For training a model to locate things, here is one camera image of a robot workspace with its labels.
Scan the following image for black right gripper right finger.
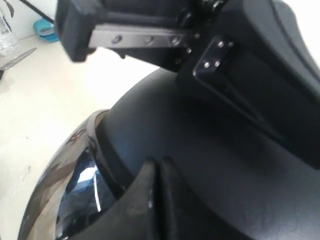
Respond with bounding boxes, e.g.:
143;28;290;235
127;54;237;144
174;34;320;170

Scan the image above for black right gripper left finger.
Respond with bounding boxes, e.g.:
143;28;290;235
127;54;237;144
55;0;107;63

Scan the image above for clear plastic bottle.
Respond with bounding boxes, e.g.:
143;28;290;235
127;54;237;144
0;8;20;57

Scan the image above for black helmet with tinted visor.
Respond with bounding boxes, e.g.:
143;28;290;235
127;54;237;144
18;69;320;240

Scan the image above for metal scissors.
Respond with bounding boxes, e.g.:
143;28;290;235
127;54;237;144
0;47;38;79

